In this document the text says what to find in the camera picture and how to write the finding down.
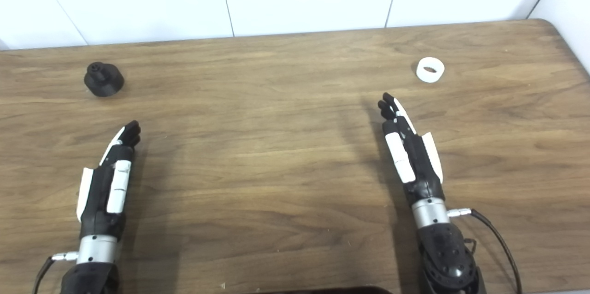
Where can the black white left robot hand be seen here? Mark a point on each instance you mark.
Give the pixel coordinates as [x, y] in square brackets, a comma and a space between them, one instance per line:
[99, 197]

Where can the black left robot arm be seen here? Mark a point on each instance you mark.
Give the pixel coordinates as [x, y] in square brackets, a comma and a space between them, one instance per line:
[90, 278]

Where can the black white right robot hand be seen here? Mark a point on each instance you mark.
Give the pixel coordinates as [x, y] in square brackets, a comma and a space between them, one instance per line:
[417, 165]

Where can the round black plastic part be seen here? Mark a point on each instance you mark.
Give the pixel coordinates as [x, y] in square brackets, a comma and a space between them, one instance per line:
[103, 82]

